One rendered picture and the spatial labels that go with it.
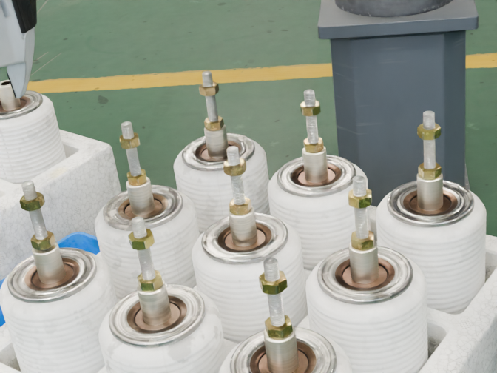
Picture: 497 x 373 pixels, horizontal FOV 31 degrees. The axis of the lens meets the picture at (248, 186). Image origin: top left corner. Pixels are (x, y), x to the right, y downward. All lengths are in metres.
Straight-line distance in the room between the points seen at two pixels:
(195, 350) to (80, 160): 0.48
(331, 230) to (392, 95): 0.33
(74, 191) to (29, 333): 0.38
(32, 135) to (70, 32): 1.03
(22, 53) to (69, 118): 1.02
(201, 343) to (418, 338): 0.17
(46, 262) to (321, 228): 0.25
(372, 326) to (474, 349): 0.11
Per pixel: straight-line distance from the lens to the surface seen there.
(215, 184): 0.89
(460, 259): 0.80
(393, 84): 1.13
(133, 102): 1.70
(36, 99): 1.13
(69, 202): 1.12
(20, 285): 0.79
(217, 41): 1.93
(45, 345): 0.78
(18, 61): 0.68
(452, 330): 0.79
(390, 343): 0.72
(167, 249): 0.83
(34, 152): 1.11
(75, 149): 1.17
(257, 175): 0.91
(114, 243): 0.83
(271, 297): 0.61
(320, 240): 0.85
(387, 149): 1.17
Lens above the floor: 0.68
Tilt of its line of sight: 30 degrees down
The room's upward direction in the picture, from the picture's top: 8 degrees counter-clockwise
